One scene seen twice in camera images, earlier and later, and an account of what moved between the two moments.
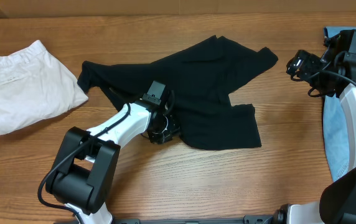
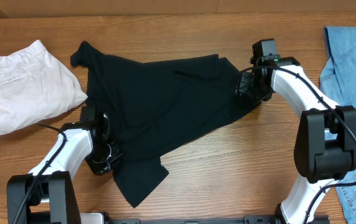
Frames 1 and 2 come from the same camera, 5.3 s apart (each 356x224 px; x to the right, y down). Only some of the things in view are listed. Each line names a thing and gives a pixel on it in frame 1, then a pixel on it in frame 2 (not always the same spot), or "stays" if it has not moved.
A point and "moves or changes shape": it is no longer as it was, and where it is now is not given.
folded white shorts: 22,86 stays
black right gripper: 307,62 -> 242,90
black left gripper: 162,138 -> 98,168
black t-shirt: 197,80 moves or changes shape
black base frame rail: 246,219 stays
